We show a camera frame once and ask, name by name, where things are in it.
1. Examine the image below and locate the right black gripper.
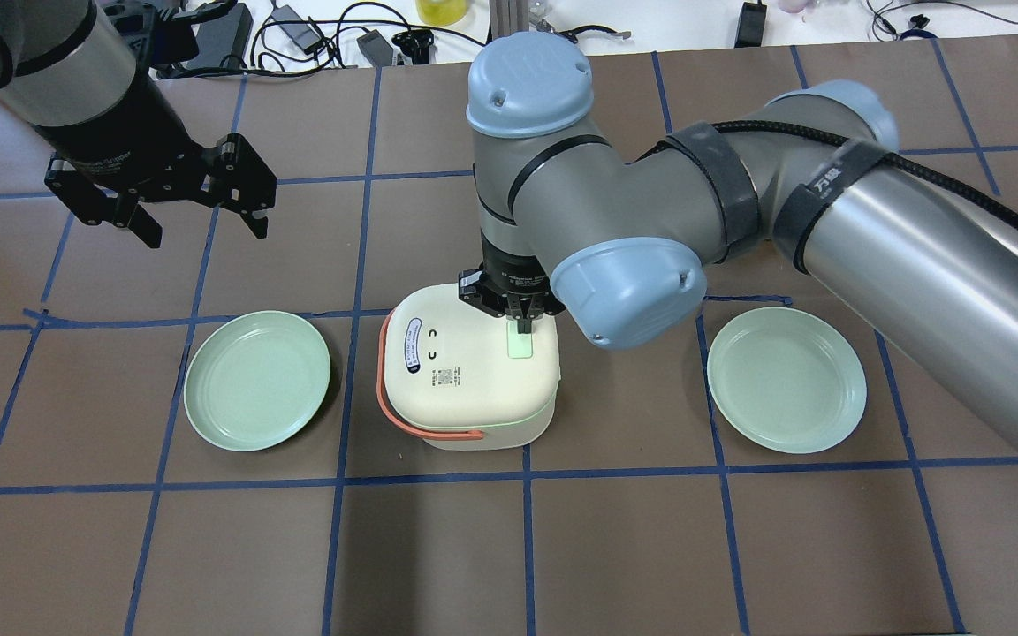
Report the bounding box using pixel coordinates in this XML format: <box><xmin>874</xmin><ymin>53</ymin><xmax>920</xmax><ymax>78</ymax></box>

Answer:
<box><xmin>458</xmin><ymin>234</ymin><xmax>566</xmax><ymax>335</ymax></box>

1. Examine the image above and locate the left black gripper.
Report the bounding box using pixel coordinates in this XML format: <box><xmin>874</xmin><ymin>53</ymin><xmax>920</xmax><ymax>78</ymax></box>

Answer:
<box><xmin>33</xmin><ymin>73</ymin><xmax>277</xmax><ymax>249</ymax></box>

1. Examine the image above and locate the white rice cooker orange handle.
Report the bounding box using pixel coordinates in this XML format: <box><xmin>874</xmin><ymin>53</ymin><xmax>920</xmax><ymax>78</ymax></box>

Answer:
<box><xmin>376</xmin><ymin>283</ymin><xmax>560</xmax><ymax>453</ymax></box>

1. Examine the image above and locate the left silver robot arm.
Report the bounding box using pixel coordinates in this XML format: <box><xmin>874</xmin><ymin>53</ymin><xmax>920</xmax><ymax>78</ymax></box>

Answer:
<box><xmin>0</xmin><ymin>1</ymin><xmax>277</xmax><ymax>248</ymax></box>

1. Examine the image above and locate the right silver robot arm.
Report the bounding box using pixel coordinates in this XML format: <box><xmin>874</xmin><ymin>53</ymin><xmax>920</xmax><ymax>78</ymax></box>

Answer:
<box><xmin>458</xmin><ymin>32</ymin><xmax>1018</xmax><ymax>450</ymax></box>

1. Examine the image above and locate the black laptop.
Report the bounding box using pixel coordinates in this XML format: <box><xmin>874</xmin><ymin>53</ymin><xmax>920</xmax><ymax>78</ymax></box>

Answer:
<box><xmin>156</xmin><ymin>3</ymin><xmax>252</xmax><ymax>80</ymax></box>

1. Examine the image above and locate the black power adapter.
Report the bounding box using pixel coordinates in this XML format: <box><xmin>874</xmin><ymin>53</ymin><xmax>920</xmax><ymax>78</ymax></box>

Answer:
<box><xmin>270</xmin><ymin>4</ymin><xmax>323</xmax><ymax>54</ymax></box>

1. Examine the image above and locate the left green plate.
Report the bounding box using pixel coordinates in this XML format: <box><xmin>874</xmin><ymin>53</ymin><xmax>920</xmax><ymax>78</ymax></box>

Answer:
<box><xmin>183</xmin><ymin>310</ymin><xmax>332</xmax><ymax>452</ymax></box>

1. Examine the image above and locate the green plate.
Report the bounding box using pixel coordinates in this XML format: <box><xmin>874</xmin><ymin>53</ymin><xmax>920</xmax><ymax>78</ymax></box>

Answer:
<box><xmin>183</xmin><ymin>310</ymin><xmax>332</xmax><ymax>452</ymax></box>
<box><xmin>706</xmin><ymin>307</ymin><xmax>868</xmax><ymax>455</ymax></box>

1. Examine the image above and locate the small grey charger block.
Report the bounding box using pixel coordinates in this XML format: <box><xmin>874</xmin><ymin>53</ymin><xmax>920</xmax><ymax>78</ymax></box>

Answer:
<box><xmin>356</xmin><ymin>31</ymin><xmax>397</xmax><ymax>67</ymax></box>

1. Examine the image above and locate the right green plate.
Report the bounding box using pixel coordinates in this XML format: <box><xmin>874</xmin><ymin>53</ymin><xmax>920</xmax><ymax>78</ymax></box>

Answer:
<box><xmin>706</xmin><ymin>307</ymin><xmax>868</xmax><ymax>455</ymax></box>

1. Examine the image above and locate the black clamp tool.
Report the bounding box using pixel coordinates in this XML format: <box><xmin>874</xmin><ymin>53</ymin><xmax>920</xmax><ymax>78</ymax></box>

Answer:
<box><xmin>553</xmin><ymin>25</ymin><xmax>632</xmax><ymax>45</ymax></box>

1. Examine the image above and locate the yellow cup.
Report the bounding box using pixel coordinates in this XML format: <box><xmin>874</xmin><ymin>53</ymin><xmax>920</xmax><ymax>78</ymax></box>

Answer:
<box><xmin>415</xmin><ymin>0</ymin><xmax>468</xmax><ymax>26</ymax></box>

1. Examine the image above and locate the black power brick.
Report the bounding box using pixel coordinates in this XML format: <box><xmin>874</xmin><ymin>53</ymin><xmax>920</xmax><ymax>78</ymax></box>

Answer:
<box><xmin>733</xmin><ymin>1</ymin><xmax>768</xmax><ymax>49</ymax></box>

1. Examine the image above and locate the black cable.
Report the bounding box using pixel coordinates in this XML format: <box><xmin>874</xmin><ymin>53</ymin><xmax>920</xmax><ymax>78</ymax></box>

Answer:
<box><xmin>248</xmin><ymin>0</ymin><xmax>492</xmax><ymax>72</ymax></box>

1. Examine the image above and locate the aluminium profile post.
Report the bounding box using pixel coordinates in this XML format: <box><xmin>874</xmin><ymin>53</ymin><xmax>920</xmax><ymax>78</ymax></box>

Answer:
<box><xmin>488</xmin><ymin>0</ymin><xmax>532</xmax><ymax>42</ymax></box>

